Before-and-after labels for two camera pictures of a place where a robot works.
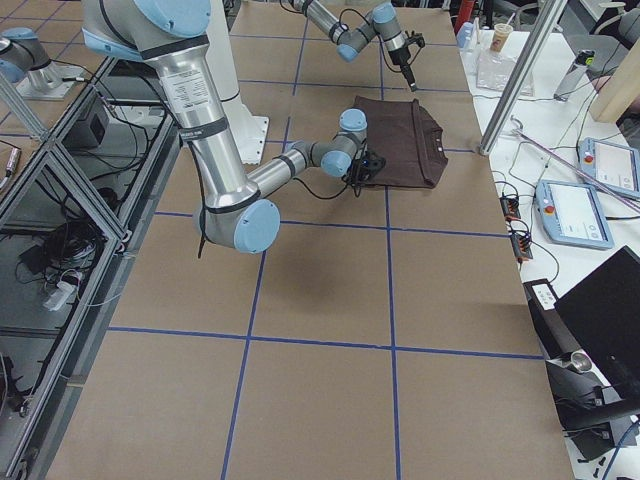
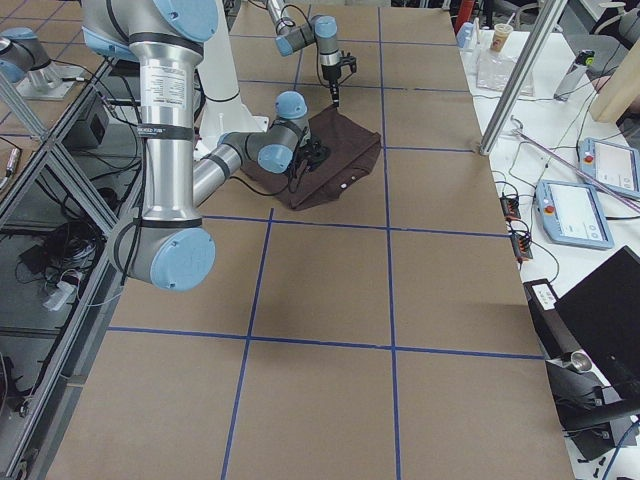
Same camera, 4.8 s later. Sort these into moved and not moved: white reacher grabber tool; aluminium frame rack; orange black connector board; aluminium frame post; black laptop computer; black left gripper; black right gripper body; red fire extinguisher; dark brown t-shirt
Moved: black right gripper body; black left gripper; dark brown t-shirt
Not moved: black laptop computer; aluminium frame post; aluminium frame rack; red fire extinguisher; orange black connector board; white reacher grabber tool
